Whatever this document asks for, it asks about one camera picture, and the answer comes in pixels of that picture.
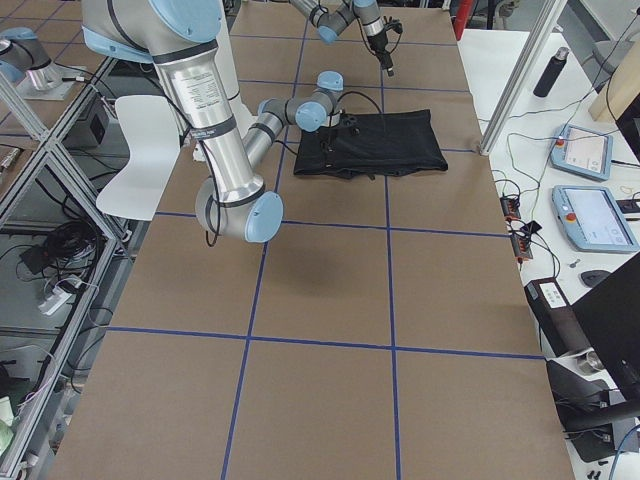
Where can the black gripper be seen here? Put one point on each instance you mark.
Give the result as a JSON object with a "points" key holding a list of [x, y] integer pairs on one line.
{"points": [[378, 44], [334, 136]]}

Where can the black printed t-shirt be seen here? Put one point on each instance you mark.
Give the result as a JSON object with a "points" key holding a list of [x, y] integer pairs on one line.
{"points": [[393, 144]]}

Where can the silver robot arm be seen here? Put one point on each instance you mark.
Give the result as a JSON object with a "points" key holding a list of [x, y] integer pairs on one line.
{"points": [[180, 40], [330, 24]]}

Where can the black water bottle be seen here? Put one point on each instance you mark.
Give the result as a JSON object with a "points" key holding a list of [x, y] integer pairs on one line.
{"points": [[551, 72]]}

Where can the far teach pendant tablet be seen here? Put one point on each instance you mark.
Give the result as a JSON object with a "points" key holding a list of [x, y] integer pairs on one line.
{"points": [[583, 152]]}

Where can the teach pendant tablet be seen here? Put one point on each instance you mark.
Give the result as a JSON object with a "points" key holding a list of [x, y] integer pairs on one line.
{"points": [[583, 152], [592, 220]]}

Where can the near teach pendant tablet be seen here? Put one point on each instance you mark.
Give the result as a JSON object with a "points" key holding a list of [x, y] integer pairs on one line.
{"points": [[592, 220]]}

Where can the black computer mouse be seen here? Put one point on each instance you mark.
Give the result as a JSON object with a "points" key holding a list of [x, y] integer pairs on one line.
{"points": [[592, 278]]}

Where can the black monitor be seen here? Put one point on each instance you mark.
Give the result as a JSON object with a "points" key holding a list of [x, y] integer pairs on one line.
{"points": [[609, 317]]}

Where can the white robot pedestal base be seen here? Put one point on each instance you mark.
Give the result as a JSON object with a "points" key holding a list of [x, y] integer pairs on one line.
{"points": [[226, 67]]}

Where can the aluminium frame post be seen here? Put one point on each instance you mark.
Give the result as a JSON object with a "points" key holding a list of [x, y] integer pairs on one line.
{"points": [[536, 40]]}

